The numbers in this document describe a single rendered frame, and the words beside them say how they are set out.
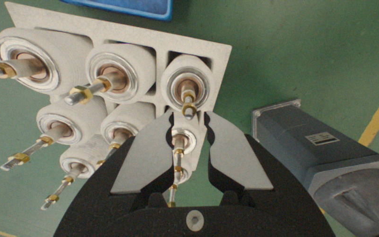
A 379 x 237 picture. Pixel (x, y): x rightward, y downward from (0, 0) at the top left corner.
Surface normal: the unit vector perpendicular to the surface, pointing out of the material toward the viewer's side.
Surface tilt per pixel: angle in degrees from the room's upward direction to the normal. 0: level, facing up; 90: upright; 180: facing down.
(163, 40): 0
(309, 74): 0
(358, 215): 73
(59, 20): 0
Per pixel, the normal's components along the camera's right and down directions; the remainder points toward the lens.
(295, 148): -0.87, -0.40
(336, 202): -0.94, 0.05
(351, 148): -0.28, -0.82
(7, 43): 0.05, 0.57
